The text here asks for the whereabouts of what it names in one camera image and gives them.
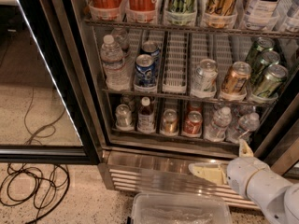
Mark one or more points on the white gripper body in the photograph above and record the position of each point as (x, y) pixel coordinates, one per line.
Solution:
(242, 174)

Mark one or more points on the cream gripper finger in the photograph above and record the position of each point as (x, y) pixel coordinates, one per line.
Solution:
(244, 149)
(211, 172)

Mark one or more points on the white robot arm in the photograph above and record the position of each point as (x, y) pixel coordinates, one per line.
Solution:
(252, 179)

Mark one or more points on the clear water bottle bottom shelf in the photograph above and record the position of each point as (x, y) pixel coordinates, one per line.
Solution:
(216, 128)

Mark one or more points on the gold can bottom shelf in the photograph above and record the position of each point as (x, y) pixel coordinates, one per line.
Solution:
(169, 124)

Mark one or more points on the brown glass drink bottle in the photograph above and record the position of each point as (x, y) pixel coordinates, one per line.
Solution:
(146, 123)

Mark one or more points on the stainless steel fridge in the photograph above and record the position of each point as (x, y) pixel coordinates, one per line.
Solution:
(154, 162)

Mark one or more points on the empty white shelf organizer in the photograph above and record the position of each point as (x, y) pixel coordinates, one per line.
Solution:
(175, 64)

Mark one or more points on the large water bottle middle shelf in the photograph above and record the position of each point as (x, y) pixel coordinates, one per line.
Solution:
(115, 67)

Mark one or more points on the white bottle top right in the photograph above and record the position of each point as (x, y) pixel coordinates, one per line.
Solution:
(288, 11)

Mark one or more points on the white carton top shelf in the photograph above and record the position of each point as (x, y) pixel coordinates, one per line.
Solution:
(257, 13)

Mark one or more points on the rear water bottle middle shelf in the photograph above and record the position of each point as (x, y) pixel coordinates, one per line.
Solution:
(121, 36)

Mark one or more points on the glass fridge door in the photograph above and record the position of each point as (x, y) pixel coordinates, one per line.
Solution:
(44, 116)

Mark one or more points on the red soda can front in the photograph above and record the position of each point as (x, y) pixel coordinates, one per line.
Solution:
(192, 125)

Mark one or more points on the red soda can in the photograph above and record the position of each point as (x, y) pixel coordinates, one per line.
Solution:
(194, 106)
(192, 125)

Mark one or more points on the red soda can rear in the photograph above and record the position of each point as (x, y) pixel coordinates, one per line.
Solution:
(194, 106)

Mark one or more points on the green can front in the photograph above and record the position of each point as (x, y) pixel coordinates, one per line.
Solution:
(273, 77)

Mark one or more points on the gold copper can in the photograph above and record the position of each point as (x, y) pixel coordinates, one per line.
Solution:
(234, 84)

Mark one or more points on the clear plastic bin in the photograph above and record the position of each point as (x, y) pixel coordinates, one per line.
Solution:
(160, 208)

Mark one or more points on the white silver can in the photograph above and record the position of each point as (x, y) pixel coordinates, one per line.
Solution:
(204, 79)

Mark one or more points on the green can middle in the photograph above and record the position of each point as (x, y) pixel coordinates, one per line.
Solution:
(265, 59)

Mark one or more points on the green can rear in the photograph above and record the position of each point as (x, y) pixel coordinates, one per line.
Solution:
(258, 46)

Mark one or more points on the silver can bottom left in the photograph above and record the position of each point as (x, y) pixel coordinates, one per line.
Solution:
(124, 118)

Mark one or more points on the blue soda can front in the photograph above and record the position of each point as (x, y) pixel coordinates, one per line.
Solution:
(145, 77)

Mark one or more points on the blue soda can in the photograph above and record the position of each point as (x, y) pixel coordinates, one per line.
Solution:
(145, 77)
(151, 49)

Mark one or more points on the blue soda can rear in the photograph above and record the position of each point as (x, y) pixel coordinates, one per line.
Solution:
(151, 49)

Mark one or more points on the gold tall can top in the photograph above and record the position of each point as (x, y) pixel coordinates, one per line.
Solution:
(220, 14)

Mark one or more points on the green tall can top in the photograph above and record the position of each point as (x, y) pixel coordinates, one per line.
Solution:
(180, 12)

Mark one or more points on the orange can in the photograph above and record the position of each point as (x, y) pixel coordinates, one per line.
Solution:
(142, 11)
(106, 10)

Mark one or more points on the orange can top left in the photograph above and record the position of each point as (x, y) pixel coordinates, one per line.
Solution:
(106, 10)

